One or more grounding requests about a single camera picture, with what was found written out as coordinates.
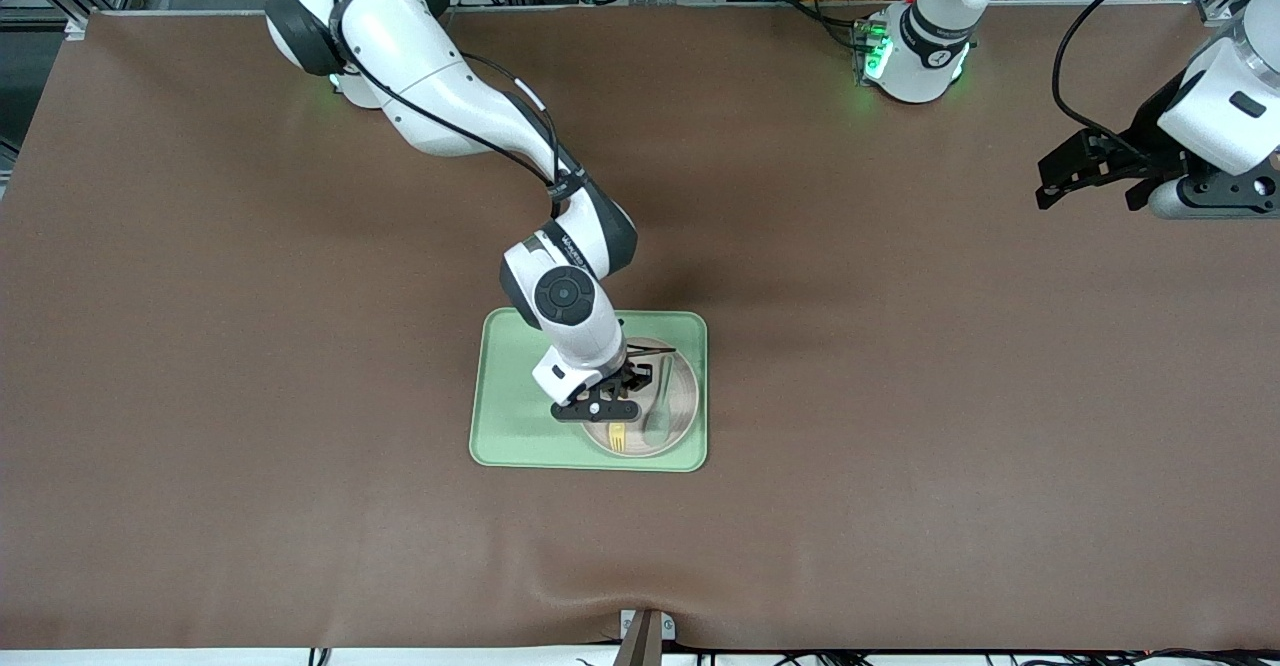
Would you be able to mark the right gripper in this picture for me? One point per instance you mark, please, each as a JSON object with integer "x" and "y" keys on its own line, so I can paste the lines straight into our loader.
{"x": 633, "y": 378}

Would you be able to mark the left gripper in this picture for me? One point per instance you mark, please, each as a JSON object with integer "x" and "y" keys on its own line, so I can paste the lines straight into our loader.
{"x": 1146, "y": 143}

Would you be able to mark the pale green plastic spoon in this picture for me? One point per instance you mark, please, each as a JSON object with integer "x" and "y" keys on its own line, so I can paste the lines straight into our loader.
{"x": 660, "y": 416}

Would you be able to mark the yellow plastic fork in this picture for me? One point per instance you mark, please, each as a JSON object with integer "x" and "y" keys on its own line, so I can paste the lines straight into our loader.
{"x": 619, "y": 436}

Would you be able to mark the round beige plate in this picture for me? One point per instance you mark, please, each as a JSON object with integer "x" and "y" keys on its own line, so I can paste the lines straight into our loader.
{"x": 680, "y": 416}

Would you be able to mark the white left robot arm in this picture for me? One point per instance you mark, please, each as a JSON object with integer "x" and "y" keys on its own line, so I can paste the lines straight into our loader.
{"x": 925, "y": 46}

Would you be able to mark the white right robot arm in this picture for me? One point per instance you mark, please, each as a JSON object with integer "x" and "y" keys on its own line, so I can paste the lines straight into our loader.
{"x": 440, "y": 86}

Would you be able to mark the light green rectangular tray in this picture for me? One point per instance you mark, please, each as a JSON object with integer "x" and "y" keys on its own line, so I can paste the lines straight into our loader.
{"x": 510, "y": 396}

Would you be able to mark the brown table mat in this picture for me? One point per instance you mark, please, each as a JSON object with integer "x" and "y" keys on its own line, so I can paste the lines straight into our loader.
{"x": 300, "y": 446}

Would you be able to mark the metal table clamp bracket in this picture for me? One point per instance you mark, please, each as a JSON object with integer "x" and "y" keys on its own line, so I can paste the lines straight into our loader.
{"x": 645, "y": 636}

